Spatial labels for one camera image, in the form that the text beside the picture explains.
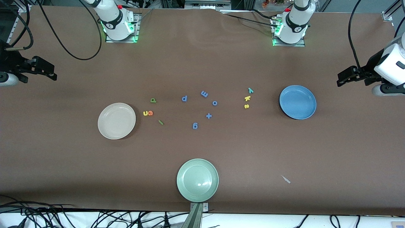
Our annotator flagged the green round plate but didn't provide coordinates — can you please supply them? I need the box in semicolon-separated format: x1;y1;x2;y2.
177;158;219;203

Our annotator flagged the grey background equipment box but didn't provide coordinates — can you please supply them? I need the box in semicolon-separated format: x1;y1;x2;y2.
184;0;231;9

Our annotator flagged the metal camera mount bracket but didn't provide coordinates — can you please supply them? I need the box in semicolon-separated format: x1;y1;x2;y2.
181;202;209;228

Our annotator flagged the aluminium table edge rail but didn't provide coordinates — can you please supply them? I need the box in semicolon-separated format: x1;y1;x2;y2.
0;13;20;62

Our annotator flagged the beige round plate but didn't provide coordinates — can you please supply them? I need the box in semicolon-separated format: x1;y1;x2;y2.
97;103;136;140

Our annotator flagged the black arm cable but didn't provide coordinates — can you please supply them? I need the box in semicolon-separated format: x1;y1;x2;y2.
5;0;102;60
348;0;405;68

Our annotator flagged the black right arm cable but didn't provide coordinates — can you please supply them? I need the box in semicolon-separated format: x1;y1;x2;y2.
5;0;102;60

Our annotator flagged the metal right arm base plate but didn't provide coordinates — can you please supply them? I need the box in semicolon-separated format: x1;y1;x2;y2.
105;13;140;43

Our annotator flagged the brown table cover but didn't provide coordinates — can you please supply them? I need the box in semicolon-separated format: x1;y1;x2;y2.
0;5;405;216

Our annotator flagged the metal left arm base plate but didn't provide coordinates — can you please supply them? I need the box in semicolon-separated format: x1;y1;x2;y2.
271;16;306;47

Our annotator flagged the black base power cable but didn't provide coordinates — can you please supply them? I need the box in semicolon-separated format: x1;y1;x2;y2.
221;13;279;29

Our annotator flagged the blue round plate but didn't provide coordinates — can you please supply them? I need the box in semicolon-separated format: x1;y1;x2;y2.
279;85;317;120

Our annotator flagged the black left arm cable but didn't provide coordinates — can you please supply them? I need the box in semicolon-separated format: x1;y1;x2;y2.
348;0;405;68

